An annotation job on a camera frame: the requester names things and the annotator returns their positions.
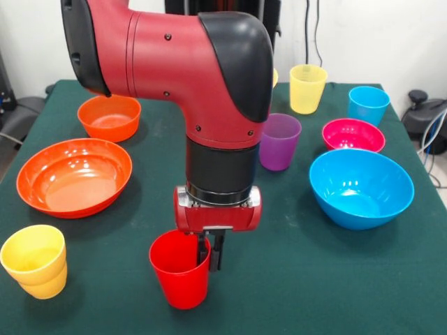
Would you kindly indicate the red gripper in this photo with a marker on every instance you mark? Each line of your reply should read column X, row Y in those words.
column 216, row 218

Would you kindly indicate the red cup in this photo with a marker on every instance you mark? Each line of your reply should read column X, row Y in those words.
column 181, row 289

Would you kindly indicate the orange-yellow cup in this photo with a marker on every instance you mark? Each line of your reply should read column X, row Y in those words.
column 45, row 289

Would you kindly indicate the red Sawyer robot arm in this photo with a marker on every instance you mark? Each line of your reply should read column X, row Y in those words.
column 174, row 63

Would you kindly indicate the dark green table cloth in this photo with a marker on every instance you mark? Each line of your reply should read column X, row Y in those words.
column 279, row 272

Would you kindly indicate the purple cup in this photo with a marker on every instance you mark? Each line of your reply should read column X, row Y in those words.
column 283, row 150

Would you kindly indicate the large shallow orange bowl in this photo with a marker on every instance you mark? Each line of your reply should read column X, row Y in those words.
column 73, row 181

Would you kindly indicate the large blue bowl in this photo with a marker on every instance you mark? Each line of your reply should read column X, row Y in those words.
column 359, row 206

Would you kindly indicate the small orange bowl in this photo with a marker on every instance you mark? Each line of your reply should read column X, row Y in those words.
column 108, row 129

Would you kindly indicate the translucent yellow cup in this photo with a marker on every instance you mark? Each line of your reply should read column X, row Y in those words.
column 307, row 97

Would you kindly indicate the pink bowl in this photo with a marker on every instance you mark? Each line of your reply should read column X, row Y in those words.
column 352, row 134

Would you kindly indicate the large yellow bowl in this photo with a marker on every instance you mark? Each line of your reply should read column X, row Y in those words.
column 274, row 77

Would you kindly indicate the blue cup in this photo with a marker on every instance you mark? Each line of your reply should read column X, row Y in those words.
column 366, row 111

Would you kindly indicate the grey stand base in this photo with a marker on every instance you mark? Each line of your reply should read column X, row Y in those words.
column 24, row 111

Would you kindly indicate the black stand base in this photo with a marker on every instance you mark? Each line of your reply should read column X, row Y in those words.
column 417, row 118

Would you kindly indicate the black equipment rack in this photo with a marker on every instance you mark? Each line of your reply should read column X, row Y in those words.
column 5, row 90

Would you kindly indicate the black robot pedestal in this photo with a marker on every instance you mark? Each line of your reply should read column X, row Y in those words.
column 270, row 17

